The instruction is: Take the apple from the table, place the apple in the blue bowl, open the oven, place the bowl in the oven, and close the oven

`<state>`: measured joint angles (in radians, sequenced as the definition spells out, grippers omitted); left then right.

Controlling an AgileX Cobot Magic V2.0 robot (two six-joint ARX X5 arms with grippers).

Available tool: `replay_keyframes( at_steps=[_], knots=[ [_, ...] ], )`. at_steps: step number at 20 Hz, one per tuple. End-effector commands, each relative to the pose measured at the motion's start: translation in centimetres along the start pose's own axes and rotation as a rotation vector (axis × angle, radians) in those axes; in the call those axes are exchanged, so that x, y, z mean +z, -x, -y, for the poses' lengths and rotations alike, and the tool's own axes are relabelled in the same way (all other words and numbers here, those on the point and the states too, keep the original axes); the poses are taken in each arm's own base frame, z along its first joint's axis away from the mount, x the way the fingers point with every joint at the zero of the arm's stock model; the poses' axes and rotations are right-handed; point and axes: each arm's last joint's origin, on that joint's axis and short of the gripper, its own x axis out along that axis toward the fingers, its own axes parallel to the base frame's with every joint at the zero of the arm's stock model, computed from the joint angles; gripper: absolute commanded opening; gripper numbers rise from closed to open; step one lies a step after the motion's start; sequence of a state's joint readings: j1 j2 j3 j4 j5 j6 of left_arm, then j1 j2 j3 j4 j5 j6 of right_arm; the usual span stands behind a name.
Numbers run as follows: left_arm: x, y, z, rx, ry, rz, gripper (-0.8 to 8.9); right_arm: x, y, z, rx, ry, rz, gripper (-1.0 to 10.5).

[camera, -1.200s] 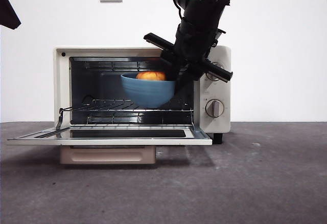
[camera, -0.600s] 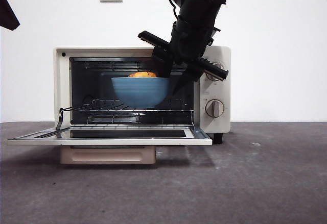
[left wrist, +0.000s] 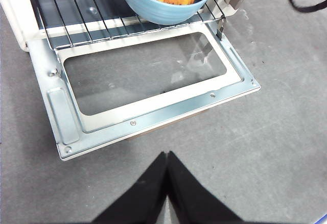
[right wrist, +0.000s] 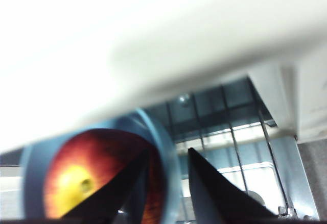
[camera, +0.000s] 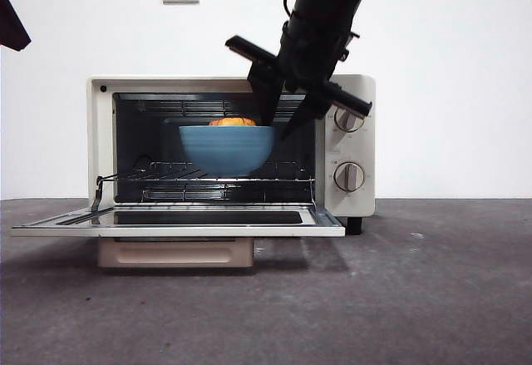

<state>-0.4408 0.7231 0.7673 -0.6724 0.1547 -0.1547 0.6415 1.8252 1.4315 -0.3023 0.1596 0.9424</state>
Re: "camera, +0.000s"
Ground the cream oven knob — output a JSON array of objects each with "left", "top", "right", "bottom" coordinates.
[
  {"left": 334, "top": 106, "right": 367, "bottom": 133},
  {"left": 334, "top": 161, "right": 367, "bottom": 194}
]

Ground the glass oven door with handle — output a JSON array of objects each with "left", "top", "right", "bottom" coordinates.
[{"left": 10, "top": 202, "right": 347, "bottom": 269}]

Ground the red yellow apple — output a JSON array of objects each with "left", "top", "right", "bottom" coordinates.
[{"left": 207, "top": 116, "right": 259, "bottom": 127}]

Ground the blue ribbed bowl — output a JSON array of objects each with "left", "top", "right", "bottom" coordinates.
[{"left": 178, "top": 125, "right": 278, "bottom": 178}]

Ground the cream Toshiba toaster oven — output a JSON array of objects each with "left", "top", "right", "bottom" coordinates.
[{"left": 86, "top": 74, "right": 377, "bottom": 236}]

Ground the wire oven rack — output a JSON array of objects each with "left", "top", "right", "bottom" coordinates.
[{"left": 116, "top": 160, "right": 315, "bottom": 183}]

